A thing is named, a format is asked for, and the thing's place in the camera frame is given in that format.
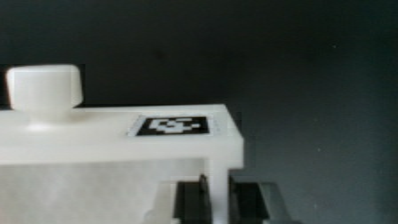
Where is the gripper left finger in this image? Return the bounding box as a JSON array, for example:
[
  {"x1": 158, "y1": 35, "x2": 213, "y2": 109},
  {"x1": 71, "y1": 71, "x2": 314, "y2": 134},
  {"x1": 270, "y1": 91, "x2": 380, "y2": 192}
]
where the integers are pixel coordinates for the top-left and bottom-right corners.
[{"x1": 147, "y1": 173, "x2": 215, "y2": 224}]

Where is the white drawer with knob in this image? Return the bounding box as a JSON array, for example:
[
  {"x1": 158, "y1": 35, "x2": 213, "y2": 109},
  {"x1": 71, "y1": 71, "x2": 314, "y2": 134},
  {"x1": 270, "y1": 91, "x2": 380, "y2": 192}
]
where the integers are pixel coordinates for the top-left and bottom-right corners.
[{"x1": 0, "y1": 65, "x2": 243, "y2": 224}]

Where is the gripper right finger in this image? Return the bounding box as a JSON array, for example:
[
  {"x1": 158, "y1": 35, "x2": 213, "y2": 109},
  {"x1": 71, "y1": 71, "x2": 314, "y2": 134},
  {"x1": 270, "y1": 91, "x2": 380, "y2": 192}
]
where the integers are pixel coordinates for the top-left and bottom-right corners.
[{"x1": 229, "y1": 179, "x2": 291, "y2": 224}]

